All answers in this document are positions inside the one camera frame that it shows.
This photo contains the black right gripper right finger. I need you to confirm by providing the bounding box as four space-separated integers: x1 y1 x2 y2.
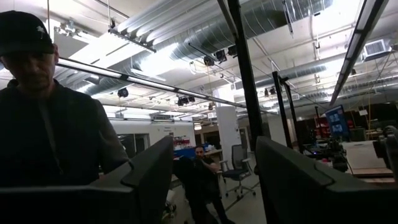
254 136 398 224

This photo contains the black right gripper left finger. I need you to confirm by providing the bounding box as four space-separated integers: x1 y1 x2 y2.
0 135 174 224

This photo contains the grey office chair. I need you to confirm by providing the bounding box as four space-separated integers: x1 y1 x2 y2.
219 144 261 200

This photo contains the seated person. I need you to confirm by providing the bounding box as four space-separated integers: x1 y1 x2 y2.
173 145 236 224

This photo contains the white background table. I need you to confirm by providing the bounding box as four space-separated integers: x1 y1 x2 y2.
341 139 395 176

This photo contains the white building pillar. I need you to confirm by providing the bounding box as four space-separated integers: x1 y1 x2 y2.
215 88 243 164

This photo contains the standing person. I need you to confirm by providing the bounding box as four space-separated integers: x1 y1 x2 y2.
0 10 130 189

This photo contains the long ceiling light bar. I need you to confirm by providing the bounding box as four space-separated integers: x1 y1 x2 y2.
328 0 390 107

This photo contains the white ceiling air vent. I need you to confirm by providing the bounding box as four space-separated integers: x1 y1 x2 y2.
361 38 393 62

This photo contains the thin black frame post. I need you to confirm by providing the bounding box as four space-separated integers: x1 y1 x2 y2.
271 70 294 149

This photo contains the black frame light bar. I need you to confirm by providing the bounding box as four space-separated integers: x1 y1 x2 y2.
55 57 268 114

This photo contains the black vertical frame post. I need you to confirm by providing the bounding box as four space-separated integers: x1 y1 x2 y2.
217 0 265 152

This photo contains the silver ribbed air duct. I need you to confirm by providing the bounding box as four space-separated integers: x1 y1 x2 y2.
83 0 334 96

